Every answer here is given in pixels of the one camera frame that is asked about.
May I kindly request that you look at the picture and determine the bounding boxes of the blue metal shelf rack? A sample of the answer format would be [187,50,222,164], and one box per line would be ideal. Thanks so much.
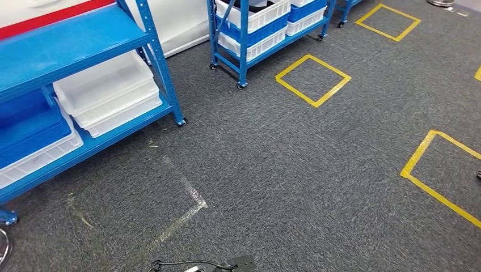
[0,0,188,226]

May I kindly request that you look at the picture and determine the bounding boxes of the blue rack on casters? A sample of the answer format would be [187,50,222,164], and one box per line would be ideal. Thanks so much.
[335,0,364,29]
[205,0,337,90]

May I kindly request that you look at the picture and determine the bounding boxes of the white car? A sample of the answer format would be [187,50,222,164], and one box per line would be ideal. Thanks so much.
[0,0,211,59]

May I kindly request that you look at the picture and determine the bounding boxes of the black parts in crate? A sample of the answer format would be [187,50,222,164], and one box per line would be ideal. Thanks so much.
[220,0,277,14]

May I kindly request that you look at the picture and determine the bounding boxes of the red barrier belt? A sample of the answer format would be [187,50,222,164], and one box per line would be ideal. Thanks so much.
[0,0,115,40]

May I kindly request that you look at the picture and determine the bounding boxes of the chrome stanchion base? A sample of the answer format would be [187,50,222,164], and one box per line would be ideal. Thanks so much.
[426,0,456,9]

